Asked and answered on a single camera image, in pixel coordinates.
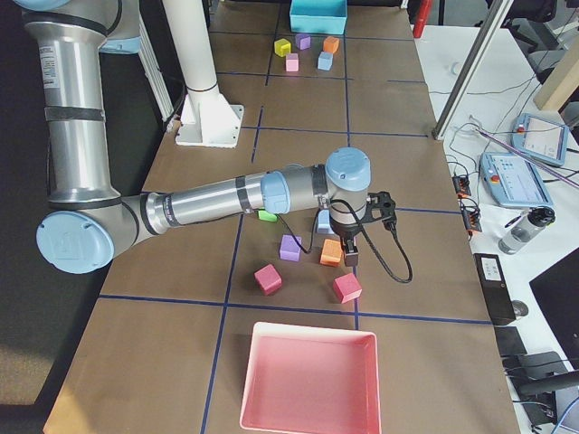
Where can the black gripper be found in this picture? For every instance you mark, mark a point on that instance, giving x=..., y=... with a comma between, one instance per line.
x=346, y=232

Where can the light blue block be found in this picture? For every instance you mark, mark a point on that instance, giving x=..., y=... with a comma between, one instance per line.
x=323, y=225
x=325, y=61

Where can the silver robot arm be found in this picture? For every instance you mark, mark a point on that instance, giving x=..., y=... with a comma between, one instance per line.
x=91, y=222

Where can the near orange block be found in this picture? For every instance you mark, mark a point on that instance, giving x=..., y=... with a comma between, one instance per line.
x=331, y=253

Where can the orange block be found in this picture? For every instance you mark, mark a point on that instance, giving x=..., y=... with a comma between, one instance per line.
x=331, y=253
x=331, y=44

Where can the right dark pink block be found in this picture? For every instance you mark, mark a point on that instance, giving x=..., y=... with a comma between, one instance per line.
x=347, y=288

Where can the dark pink block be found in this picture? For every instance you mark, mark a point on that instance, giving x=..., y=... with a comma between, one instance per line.
x=347, y=288
x=268, y=279

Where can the near purple block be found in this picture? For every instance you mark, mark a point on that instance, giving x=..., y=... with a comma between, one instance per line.
x=289, y=248

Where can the purple block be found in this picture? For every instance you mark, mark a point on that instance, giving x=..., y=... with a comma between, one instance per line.
x=302, y=41
x=289, y=248

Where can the left dark pink block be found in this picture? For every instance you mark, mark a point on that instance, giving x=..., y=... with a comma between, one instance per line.
x=268, y=279

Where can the green block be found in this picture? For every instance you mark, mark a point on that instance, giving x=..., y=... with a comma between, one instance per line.
x=266, y=216

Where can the lower orange connector board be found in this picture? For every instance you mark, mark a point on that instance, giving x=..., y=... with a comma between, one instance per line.
x=471, y=219

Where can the orange connector board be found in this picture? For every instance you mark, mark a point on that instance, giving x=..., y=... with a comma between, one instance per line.
x=461, y=185
x=471, y=219

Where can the pink tray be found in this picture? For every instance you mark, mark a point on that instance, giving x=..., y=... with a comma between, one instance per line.
x=305, y=379

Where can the upper orange connector board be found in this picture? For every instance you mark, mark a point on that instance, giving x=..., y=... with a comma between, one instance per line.
x=461, y=185

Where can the black power box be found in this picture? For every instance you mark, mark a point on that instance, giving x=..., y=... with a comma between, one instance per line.
x=494, y=289

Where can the near teach pendant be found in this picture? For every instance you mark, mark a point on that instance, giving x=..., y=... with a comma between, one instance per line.
x=513, y=182

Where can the teach pendant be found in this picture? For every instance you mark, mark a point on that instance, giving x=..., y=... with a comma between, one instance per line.
x=542, y=139
x=513, y=182

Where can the clear water bottle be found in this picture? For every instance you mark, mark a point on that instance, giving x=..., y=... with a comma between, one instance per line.
x=525, y=228

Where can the light pink block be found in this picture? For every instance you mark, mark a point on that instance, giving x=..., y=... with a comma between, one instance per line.
x=292, y=62

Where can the black monitor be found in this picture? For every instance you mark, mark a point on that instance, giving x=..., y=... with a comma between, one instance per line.
x=556, y=292

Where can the far orange block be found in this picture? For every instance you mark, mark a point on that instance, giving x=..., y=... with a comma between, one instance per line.
x=331, y=44

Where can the yellow block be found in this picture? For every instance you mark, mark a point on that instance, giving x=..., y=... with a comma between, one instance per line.
x=282, y=47

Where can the far purple block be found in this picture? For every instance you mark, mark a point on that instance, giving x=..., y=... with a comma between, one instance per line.
x=302, y=41

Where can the far teach pendant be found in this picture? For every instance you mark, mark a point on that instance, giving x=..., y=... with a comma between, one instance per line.
x=542, y=139

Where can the blue bin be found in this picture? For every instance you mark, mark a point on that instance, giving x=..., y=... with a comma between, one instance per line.
x=318, y=16

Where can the red fire extinguisher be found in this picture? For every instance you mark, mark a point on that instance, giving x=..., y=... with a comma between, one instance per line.
x=421, y=18

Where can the wooden beam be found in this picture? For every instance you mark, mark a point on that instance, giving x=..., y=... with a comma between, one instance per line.
x=560, y=84

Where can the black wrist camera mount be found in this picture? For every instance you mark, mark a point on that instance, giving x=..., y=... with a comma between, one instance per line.
x=381, y=208

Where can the white pole base plate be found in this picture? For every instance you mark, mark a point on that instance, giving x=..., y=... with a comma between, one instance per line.
x=209, y=120

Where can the aluminium frame post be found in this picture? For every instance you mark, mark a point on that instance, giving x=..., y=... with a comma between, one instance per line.
x=497, y=14

